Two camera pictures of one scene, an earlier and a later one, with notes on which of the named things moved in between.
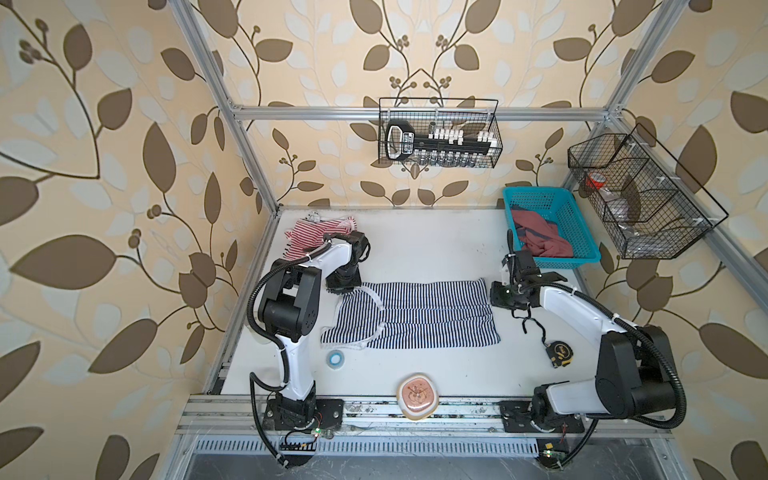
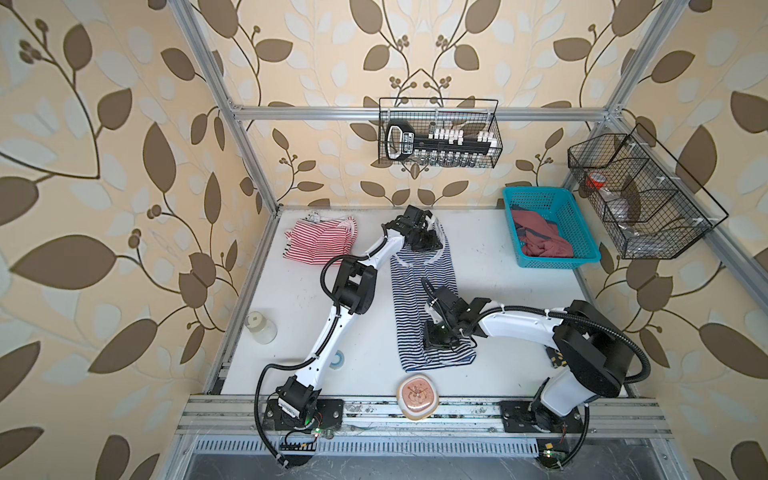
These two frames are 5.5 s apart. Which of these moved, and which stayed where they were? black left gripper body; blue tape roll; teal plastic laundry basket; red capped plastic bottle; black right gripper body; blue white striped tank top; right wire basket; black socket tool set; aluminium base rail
Moved: black left gripper body; black right gripper body; blue white striped tank top
Stayed: aluminium base rail; black socket tool set; teal plastic laundry basket; right wire basket; red capped plastic bottle; blue tape roll
